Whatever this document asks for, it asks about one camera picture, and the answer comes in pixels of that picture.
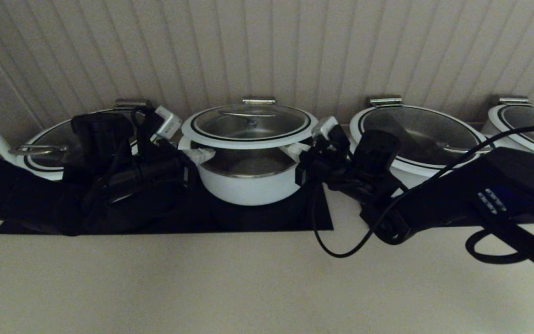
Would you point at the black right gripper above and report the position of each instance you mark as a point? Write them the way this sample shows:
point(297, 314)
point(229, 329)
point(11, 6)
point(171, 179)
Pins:
point(329, 167)

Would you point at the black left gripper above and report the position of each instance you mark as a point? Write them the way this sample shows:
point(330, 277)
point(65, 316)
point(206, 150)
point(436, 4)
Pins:
point(165, 167)

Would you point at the round glass lid white rim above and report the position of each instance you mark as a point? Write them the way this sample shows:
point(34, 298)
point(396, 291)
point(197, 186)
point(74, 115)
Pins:
point(276, 129)

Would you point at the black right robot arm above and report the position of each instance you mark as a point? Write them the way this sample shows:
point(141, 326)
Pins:
point(503, 185)

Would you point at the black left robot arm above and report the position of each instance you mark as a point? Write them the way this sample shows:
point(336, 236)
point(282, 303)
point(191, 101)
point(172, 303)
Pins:
point(16, 195)

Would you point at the white round pot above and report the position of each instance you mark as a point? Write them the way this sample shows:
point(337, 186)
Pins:
point(253, 190)

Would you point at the black glass cooktop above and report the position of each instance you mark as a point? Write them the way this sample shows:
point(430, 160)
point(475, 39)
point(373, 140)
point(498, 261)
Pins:
point(452, 223)
point(257, 218)

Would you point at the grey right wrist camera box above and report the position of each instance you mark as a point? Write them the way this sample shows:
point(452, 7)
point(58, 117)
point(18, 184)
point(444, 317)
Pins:
point(325, 127)

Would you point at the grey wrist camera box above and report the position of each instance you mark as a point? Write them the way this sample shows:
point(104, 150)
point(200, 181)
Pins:
point(325, 127)
point(168, 123)

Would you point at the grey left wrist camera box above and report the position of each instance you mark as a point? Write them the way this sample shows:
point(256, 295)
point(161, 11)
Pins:
point(168, 123)

